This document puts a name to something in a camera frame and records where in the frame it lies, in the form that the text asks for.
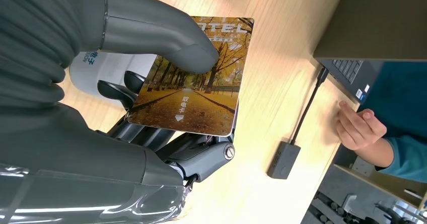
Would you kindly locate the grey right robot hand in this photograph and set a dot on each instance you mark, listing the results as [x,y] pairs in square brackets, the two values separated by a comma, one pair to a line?
[83,155]

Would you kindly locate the person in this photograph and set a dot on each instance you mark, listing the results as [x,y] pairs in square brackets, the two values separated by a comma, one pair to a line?
[403,99]

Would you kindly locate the white card reader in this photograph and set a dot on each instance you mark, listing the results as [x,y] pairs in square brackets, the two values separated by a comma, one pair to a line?
[110,65]

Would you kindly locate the grey laptop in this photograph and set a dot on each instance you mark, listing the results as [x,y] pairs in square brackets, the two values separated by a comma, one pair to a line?
[373,22]

